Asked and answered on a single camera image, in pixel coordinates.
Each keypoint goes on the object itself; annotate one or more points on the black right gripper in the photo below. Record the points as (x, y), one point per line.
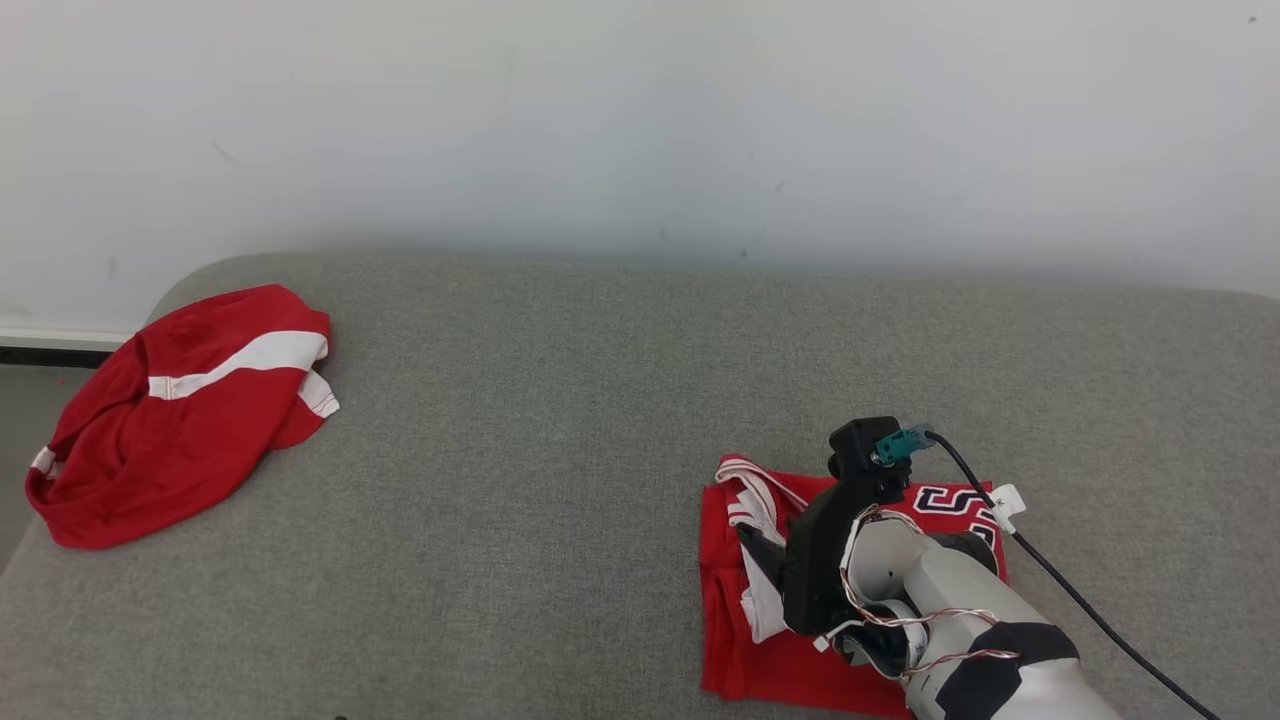
(815, 570)

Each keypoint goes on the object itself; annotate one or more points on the red white basketball jersey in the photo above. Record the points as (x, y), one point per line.
(750, 660)

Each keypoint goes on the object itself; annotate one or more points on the red shorts with white stripe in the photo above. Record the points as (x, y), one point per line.
(180, 440)

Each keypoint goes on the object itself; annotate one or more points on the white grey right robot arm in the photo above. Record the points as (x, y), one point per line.
(960, 585)

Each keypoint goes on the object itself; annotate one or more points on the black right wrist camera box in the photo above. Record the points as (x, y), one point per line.
(855, 445)

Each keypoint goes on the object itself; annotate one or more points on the white wall baseboard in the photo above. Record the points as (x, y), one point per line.
(50, 340)

